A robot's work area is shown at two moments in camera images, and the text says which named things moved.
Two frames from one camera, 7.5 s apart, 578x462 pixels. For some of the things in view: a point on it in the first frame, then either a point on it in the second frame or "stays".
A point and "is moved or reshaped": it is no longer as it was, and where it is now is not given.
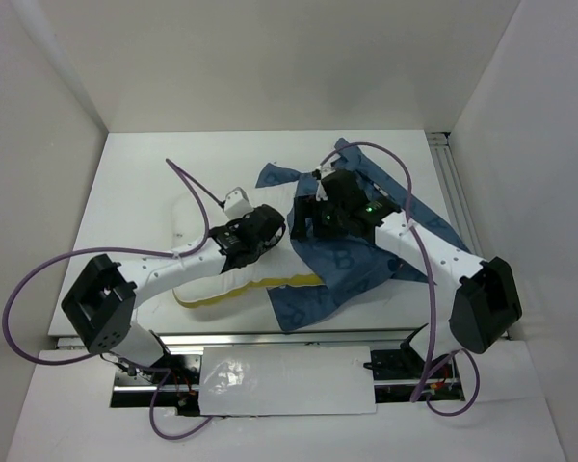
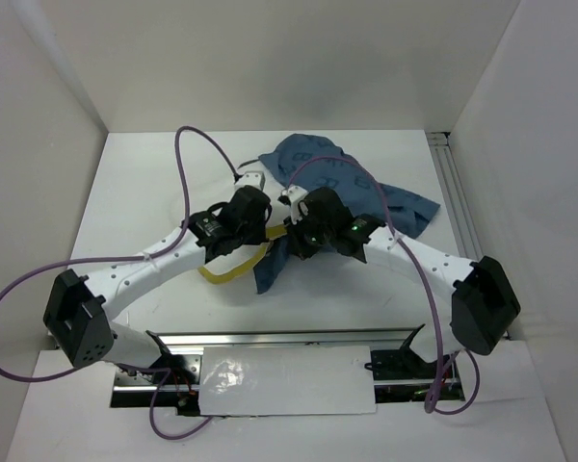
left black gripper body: (266, 244) stays
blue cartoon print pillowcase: (347, 265) -> (319, 162)
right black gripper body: (329, 221) stays
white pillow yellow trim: (284, 263) is moved or reshaped
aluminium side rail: (444, 161) stays
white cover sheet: (279, 380) stays
